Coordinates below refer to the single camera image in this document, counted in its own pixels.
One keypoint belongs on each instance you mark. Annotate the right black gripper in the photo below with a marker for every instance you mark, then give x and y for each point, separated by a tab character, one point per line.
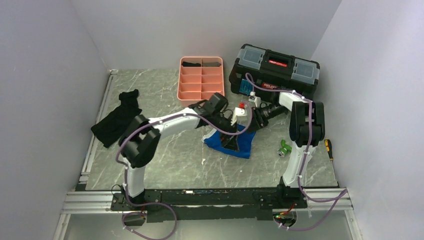
257	123

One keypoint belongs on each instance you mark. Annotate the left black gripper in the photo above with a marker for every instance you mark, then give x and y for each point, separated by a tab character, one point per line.
231	141

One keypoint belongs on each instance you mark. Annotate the blue underwear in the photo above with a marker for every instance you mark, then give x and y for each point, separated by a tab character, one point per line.
243	141

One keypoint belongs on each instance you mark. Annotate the black underwear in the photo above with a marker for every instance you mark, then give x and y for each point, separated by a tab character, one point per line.
110	128

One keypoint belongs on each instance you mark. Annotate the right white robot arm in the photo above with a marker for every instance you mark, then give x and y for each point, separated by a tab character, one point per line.
306	129

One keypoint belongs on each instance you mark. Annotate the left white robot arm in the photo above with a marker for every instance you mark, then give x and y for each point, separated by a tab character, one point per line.
138	144

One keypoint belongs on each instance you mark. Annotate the green white tool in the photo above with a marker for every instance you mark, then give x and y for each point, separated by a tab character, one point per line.
284	149

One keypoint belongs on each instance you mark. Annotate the black toolbox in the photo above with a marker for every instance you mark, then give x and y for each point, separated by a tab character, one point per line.
260	70

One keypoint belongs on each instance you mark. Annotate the pink divided organizer tray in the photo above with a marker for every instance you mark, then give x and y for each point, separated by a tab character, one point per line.
197	83

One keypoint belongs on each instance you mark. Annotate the yellow black screwdriver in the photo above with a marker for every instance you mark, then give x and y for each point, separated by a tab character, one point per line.
329	149

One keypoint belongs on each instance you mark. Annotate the rolled grey cloth in tray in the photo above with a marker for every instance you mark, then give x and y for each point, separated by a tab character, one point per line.
215	64

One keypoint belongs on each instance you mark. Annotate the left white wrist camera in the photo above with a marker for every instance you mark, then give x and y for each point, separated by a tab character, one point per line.
239	112

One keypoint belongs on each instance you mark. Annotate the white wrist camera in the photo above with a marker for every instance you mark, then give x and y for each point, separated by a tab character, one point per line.
239	112
254	99

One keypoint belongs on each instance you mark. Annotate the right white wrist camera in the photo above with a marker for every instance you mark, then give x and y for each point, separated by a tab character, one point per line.
254	99

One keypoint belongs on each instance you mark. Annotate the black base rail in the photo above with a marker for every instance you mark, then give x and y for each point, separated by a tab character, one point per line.
261	203

